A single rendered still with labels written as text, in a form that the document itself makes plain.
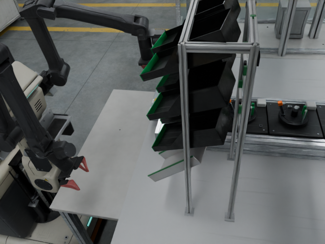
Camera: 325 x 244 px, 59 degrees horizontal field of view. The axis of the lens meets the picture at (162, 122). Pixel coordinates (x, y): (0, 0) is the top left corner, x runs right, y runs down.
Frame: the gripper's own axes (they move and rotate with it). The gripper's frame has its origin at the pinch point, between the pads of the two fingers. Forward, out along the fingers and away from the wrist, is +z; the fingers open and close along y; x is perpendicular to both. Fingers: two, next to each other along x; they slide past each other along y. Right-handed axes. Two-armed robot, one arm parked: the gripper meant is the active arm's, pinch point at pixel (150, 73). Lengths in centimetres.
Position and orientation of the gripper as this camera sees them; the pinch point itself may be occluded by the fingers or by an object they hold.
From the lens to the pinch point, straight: 138.9
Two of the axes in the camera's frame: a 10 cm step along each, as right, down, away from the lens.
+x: -9.7, -0.5, 2.2
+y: 1.9, -6.9, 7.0
